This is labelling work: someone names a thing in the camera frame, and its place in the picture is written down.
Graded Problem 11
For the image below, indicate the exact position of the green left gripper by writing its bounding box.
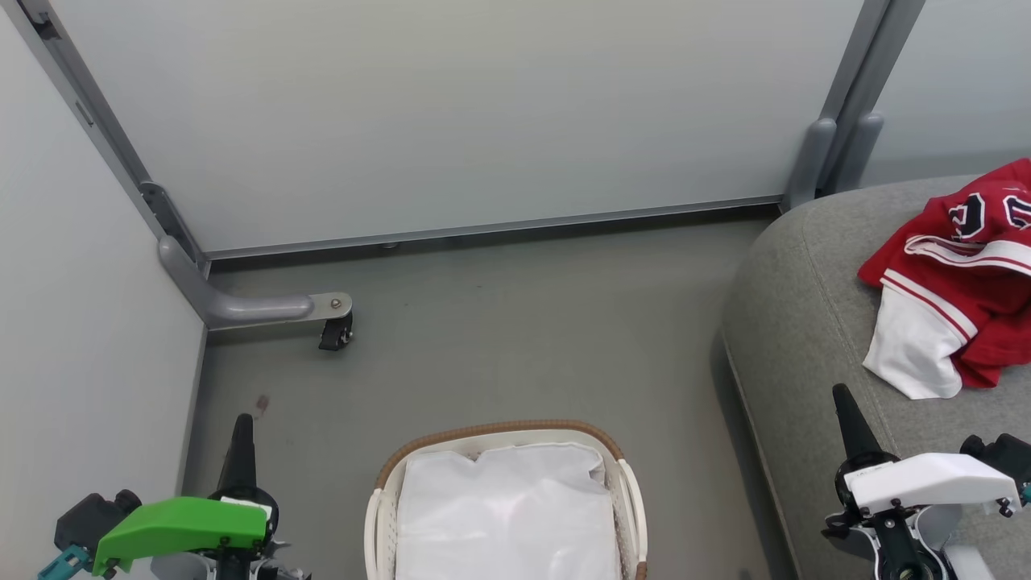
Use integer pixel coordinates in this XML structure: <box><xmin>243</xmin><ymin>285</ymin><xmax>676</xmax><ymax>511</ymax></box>
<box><xmin>93</xmin><ymin>413</ymin><xmax>279</xmax><ymax>577</ymax></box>

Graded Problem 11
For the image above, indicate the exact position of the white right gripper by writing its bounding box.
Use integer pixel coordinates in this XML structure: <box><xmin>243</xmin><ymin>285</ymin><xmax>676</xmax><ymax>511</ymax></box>
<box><xmin>832</xmin><ymin>383</ymin><xmax>1023</xmax><ymax>524</ymax></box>

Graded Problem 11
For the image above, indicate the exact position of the red and white jersey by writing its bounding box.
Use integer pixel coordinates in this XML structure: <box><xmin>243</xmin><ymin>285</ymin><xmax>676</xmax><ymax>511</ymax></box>
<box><xmin>857</xmin><ymin>158</ymin><xmax>1031</xmax><ymax>401</ymax></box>

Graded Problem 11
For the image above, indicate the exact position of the white laundry basket brown rim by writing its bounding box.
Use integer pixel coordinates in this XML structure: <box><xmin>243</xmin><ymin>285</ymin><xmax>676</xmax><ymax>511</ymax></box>
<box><xmin>363</xmin><ymin>419</ymin><xmax>650</xmax><ymax>580</ymax></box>

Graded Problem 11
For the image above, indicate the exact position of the white cloth in basket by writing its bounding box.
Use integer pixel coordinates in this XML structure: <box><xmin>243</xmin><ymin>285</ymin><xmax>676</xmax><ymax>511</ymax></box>
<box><xmin>394</xmin><ymin>442</ymin><xmax>623</xmax><ymax>580</ymax></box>

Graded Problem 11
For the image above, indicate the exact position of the grey fabric sofa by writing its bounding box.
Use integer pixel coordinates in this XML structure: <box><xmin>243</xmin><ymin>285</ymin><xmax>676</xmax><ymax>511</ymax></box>
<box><xmin>719</xmin><ymin>175</ymin><xmax>1031</xmax><ymax>580</ymax></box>

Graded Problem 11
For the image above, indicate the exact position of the grey partition foot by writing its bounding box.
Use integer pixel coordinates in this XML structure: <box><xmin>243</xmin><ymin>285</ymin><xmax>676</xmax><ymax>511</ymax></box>
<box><xmin>158</xmin><ymin>234</ymin><xmax>354</xmax><ymax>332</ymax></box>

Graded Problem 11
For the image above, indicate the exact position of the black caster wheel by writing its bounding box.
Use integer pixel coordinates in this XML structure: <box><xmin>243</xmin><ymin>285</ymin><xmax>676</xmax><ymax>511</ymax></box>
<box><xmin>318</xmin><ymin>312</ymin><xmax>356</xmax><ymax>352</ymax></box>

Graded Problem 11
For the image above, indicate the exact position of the teal connector block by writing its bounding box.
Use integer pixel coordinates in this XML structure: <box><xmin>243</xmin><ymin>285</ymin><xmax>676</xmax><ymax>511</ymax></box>
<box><xmin>37</xmin><ymin>545</ymin><xmax>94</xmax><ymax>580</ymax></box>

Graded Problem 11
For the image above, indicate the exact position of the grey metal partition post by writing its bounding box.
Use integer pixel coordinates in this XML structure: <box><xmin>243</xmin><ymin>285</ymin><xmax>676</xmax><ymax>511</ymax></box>
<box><xmin>780</xmin><ymin>0</ymin><xmax>927</xmax><ymax>213</ymax></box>

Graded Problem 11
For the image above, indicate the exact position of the grey corner partition post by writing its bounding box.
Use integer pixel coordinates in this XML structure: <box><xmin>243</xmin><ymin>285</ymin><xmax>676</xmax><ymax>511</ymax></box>
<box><xmin>14</xmin><ymin>0</ymin><xmax>212</xmax><ymax>279</ymax></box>

